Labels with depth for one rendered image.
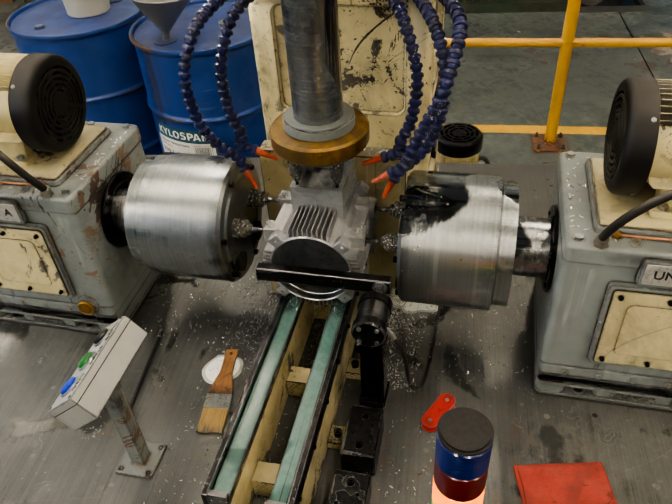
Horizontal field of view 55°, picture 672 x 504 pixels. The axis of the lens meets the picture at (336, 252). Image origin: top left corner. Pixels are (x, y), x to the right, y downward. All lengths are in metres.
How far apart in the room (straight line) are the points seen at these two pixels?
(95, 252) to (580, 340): 0.92
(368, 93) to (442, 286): 0.44
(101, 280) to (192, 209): 0.28
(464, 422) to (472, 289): 0.45
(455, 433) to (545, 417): 0.57
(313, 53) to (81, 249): 0.60
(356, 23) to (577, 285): 0.63
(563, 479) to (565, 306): 0.29
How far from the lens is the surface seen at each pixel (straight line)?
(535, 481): 1.19
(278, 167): 1.33
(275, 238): 1.18
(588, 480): 1.21
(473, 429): 0.73
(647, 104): 1.05
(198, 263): 1.25
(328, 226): 1.18
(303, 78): 1.10
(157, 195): 1.25
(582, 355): 1.24
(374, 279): 1.16
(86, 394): 1.02
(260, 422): 1.13
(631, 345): 1.20
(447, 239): 1.11
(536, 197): 1.79
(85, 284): 1.42
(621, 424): 1.31
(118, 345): 1.07
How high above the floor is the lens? 1.81
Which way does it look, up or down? 40 degrees down
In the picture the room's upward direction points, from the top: 4 degrees counter-clockwise
